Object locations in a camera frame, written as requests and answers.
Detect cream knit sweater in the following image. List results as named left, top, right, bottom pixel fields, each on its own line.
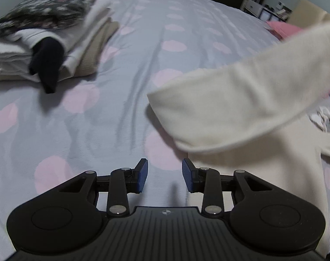
left=148, top=22, right=330, bottom=256

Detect grey duvet pink dots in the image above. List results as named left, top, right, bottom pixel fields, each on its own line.
left=0, top=0, right=326, bottom=260

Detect white grey garment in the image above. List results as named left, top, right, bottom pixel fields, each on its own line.
left=308, top=97, right=330, bottom=133

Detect beige folded garment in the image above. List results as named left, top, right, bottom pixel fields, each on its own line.
left=59, top=18, right=120, bottom=81

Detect black garment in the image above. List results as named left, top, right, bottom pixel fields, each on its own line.
left=28, top=37, right=65, bottom=94

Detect pink pillow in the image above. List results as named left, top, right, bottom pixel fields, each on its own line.
left=266, top=21, right=303, bottom=41

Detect white folded garment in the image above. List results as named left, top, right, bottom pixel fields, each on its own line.
left=0, top=0, right=112, bottom=82

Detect white bedside table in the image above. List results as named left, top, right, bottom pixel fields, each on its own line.
left=240, top=0, right=292, bottom=22

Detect floral dark folded garment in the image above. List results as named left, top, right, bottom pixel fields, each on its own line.
left=0, top=0, right=96, bottom=36

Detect cream padded headboard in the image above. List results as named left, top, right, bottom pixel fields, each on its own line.
left=287, top=0, right=330, bottom=28

